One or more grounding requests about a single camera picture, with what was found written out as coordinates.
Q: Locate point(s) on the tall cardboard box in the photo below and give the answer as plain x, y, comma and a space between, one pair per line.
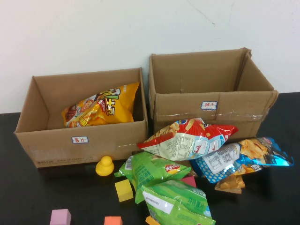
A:
187, 105

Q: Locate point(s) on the yellow rubber duck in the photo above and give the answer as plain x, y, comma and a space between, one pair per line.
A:
104, 167

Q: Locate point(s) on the low cardboard box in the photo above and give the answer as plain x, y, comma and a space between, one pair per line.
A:
58, 150

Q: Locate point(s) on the pink foam cube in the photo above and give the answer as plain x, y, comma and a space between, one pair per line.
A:
60, 218

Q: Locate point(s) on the magenta foam cube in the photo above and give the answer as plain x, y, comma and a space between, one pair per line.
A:
189, 181

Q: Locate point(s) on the orange foam block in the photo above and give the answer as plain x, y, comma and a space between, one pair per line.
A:
150, 221

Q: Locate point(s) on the yellow chip bag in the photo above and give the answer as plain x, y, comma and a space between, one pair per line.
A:
117, 107

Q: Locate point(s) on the red shrimp cracker bag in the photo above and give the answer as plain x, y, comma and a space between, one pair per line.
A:
178, 140

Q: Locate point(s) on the orange foam cube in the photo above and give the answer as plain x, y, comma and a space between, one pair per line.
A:
113, 221

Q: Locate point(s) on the green Lay's chip bag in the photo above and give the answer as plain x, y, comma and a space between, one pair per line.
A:
150, 171

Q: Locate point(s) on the blue chip bag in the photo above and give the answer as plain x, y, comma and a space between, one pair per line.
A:
220, 164

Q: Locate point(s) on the yellow foam cube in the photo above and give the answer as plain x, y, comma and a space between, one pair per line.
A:
123, 191

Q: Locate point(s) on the green bag with white label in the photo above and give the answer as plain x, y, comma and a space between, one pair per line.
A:
182, 206

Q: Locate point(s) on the golden brown snack packet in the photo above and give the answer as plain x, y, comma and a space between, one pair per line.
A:
193, 173
230, 185

